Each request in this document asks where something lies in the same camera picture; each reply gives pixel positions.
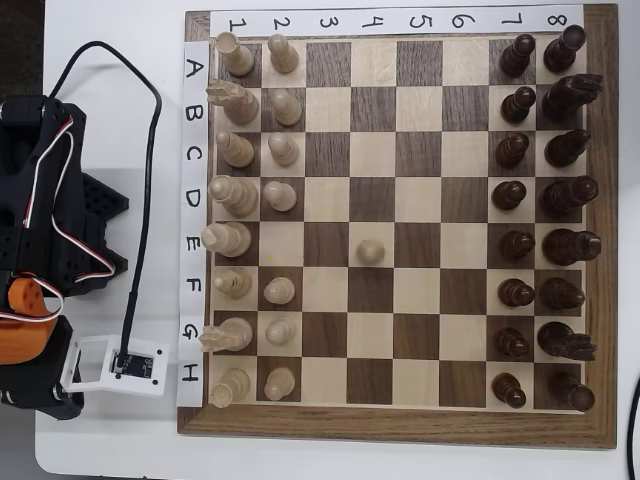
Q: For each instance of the white camera mount with board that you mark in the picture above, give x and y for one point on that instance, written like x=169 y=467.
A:
x=160 y=372

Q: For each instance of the light wooden bishop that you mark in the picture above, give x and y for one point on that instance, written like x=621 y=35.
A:
x=235 y=284
x=237 y=150

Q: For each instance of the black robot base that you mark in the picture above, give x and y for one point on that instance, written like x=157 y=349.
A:
x=102 y=200

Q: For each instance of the white number label strip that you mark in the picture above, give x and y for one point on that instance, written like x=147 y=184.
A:
x=400 y=21

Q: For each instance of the wooden chessboard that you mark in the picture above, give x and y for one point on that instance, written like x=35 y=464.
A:
x=420 y=200

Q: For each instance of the dark wooden bishop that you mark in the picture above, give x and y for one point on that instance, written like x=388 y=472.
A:
x=567 y=148
x=561 y=293

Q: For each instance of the light wooden knight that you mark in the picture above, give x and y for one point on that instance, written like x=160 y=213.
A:
x=235 y=332
x=240 y=105

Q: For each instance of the light wooden queen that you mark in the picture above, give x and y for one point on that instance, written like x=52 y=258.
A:
x=235 y=196

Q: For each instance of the dark wooden queen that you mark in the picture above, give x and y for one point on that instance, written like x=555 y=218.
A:
x=569 y=196

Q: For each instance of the light wooden pawn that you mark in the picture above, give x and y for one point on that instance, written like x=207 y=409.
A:
x=282 y=150
x=279 y=385
x=279 y=290
x=280 y=331
x=370 y=252
x=280 y=196
x=287 y=110
x=284 y=57

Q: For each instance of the black and orange robot arm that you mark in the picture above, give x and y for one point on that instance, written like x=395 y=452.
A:
x=10 y=240

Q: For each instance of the light wooden king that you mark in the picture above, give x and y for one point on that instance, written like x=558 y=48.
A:
x=230 y=240

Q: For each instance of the dark wooden knight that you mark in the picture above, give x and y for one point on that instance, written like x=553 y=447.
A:
x=562 y=340
x=567 y=97

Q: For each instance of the white letter label strip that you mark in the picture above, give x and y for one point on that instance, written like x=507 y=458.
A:
x=192 y=350

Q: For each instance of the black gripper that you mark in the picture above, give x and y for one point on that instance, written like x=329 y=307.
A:
x=47 y=400

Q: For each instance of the dark wooden pawn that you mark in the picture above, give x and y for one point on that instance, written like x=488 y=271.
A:
x=512 y=342
x=516 y=292
x=517 y=245
x=509 y=390
x=512 y=150
x=517 y=55
x=519 y=106
x=509 y=195

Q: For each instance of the dark wooden king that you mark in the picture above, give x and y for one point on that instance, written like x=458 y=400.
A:
x=570 y=246

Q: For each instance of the light wooden rook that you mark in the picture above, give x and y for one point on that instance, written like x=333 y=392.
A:
x=237 y=57
x=232 y=385

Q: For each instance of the dark wooden rook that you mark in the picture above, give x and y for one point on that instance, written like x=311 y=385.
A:
x=564 y=50
x=572 y=392

